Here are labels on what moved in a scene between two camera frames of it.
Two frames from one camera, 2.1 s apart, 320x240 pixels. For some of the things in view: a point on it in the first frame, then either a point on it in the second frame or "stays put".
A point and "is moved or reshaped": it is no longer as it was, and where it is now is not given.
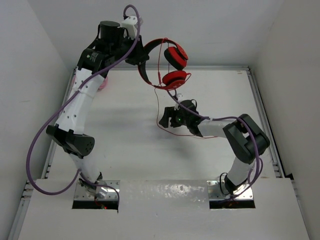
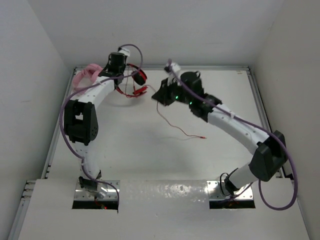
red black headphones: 176,58 → 140,77
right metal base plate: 217,190 stays put
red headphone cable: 155,105 is moved or reshaped
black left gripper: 139,55 → 123,67
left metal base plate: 82,194 stays put
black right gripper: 170,112 → 162,94
